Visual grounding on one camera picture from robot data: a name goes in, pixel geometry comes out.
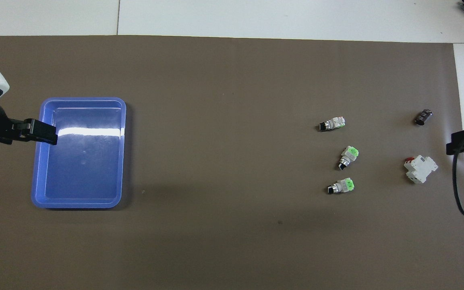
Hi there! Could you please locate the white orange selector switch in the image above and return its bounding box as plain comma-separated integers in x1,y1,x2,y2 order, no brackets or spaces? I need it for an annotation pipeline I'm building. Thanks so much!
318,117,346,132

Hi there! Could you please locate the small dark terminal block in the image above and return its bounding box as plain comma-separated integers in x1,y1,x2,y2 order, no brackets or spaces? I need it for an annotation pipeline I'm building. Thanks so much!
414,109,433,126

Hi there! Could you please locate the blue plastic tray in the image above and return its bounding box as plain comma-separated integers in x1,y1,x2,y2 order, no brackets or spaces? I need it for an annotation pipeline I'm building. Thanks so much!
31,97,127,209

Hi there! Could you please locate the white red circuit breaker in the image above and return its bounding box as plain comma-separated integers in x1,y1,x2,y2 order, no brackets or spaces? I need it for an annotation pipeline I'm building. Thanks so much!
404,155,439,184

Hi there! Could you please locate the brown table mat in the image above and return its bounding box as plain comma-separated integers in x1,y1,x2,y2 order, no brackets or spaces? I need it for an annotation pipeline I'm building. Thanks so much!
0,35,464,290

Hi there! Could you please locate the white green selector switch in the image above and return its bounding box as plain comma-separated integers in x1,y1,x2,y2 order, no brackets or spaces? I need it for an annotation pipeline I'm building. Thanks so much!
327,178,355,195
338,146,359,171

